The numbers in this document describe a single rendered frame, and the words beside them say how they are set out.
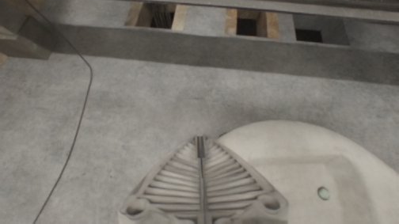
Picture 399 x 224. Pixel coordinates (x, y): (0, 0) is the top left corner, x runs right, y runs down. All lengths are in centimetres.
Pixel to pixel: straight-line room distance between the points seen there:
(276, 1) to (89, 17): 113
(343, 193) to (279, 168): 15
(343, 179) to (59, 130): 110
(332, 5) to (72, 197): 118
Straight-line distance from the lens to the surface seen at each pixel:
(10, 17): 119
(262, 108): 84
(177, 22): 110
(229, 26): 109
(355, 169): 53
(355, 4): 71
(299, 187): 52
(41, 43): 125
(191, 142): 17
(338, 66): 119
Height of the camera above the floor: 74
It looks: 69 degrees down
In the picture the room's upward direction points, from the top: straight up
